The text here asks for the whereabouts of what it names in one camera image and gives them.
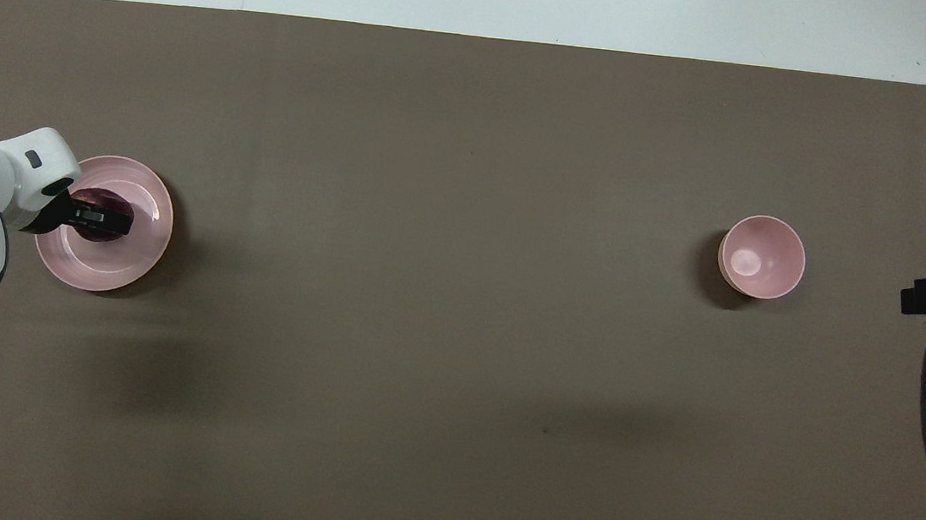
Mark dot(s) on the brown table mat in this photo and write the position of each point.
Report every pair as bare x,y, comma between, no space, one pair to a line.
456,336

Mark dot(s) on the dark red apple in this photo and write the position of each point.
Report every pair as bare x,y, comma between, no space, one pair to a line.
99,197

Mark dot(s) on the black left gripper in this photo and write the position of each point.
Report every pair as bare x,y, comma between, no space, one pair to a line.
93,218

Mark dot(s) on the pink plate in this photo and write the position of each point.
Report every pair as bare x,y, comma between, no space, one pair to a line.
144,221

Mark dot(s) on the pink bowl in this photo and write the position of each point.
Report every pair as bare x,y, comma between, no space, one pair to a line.
760,259

